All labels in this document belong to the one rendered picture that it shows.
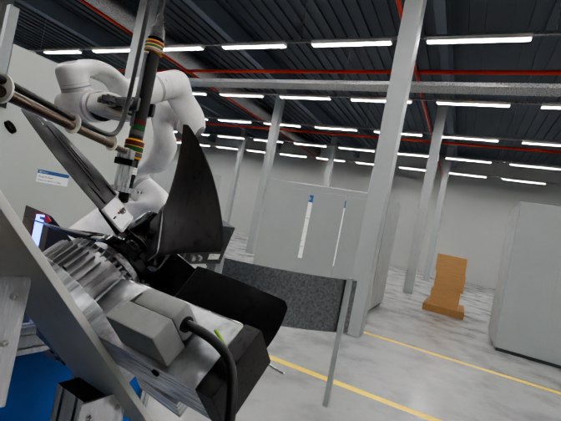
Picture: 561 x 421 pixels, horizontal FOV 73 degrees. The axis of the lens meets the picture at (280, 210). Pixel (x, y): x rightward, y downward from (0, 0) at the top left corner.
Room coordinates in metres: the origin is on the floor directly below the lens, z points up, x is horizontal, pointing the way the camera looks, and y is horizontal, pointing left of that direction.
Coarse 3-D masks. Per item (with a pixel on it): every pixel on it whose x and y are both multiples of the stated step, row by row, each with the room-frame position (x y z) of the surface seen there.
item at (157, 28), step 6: (156, 18) 0.90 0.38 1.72; (162, 18) 0.90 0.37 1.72; (156, 24) 0.89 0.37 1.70; (162, 24) 0.90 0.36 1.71; (150, 30) 0.89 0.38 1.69; (156, 30) 0.89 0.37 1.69; (162, 30) 0.90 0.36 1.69; (150, 36) 0.91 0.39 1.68; (156, 36) 0.89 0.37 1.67; (162, 36) 0.90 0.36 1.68; (162, 42) 0.92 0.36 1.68; (138, 162) 0.91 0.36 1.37; (132, 174) 0.90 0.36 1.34; (132, 180) 0.90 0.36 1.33; (132, 186) 0.91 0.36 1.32; (120, 192) 0.89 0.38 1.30; (120, 198) 0.89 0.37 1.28; (126, 198) 0.90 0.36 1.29
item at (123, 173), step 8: (128, 152) 0.85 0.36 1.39; (120, 160) 0.86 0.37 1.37; (128, 160) 0.86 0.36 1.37; (120, 168) 0.87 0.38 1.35; (128, 168) 0.87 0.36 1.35; (120, 176) 0.87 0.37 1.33; (128, 176) 0.87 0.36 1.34; (120, 184) 0.87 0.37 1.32; (128, 184) 0.88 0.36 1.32; (128, 192) 0.88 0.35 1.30; (136, 192) 0.89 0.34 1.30
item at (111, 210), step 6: (114, 198) 0.84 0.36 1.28; (108, 204) 0.80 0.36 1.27; (114, 204) 0.83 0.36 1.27; (120, 204) 0.85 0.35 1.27; (102, 210) 0.77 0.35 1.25; (108, 210) 0.79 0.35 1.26; (114, 210) 0.81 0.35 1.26; (126, 210) 0.86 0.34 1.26; (108, 216) 0.78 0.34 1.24; (120, 216) 0.82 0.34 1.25; (126, 216) 0.84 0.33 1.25; (132, 216) 0.86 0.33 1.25; (114, 222) 0.78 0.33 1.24; (120, 222) 0.81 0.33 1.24; (126, 222) 0.83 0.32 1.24; (120, 228) 0.79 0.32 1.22
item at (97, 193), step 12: (36, 120) 0.69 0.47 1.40; (48, 120) 0.79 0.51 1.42; (48, 132) 0.72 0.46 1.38; (60, 132) 0.80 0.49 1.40; (48, 144) 0.69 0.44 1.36; (60, 144) 0.74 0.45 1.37; (72, 144) 0.81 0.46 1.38; (60, 156) 0.71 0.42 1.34; (72, 156) 0.76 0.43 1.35; (84, 156) 0.84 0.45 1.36; (72, 168) 0.73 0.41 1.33; (84, 168) 0.78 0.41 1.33; (84, 180) 0.75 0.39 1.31; (96, 180) 0.80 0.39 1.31; (84, 192) 0.74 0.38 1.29; (96, 192) 0.77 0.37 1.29; (108, 192) 0.82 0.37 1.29; (96, 204) 0.76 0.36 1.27
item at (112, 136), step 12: (144, 12) 0.82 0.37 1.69; (144, 24) 0.81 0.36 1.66; (132, 72) 0.81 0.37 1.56; (0, 84) 0.44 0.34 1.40; (12, 84) 0.44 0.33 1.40; (132, 84) 0.81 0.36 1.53; (12, 96) 0.44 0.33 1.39; (36, 96) 0.49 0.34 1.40; (48, 108) 0.53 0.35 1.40; (60, 108) 0.56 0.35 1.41; (72, 120) 0.60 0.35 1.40; (120, 120) 0.80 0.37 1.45; (72, 132) 0.61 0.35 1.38; (96, 132) 0.69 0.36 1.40; (108, 132) 0.74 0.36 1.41
